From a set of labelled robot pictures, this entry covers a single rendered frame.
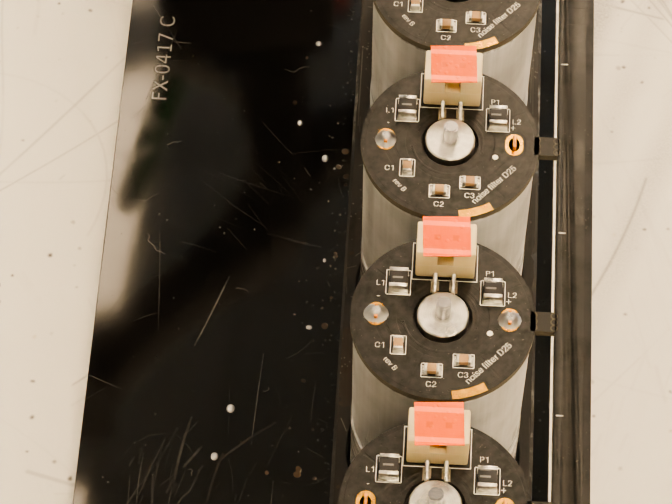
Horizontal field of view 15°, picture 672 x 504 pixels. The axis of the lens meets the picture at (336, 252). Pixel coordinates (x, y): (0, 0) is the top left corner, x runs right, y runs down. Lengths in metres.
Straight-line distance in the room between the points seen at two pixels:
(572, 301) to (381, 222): 0.03
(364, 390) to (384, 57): 0.06
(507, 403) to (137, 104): 0.10
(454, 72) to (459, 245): 0.03
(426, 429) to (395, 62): 0.07
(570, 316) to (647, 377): 0.07
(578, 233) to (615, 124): 0.09
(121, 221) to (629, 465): 0.09
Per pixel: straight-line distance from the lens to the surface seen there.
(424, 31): 0.37
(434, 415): 0.33
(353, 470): 0.33
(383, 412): 0.35
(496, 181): 0.36
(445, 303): 0.34
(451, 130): 0.35
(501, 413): 0.35
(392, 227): 0.36
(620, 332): 0.42
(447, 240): 0.34
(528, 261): 0.40
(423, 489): 0.33
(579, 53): 0.37
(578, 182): 0.36
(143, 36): 0.43
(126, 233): 0.41
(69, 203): 0.43
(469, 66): 0.36
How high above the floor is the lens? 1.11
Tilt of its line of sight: 60 degrees down
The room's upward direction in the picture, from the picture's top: straight up
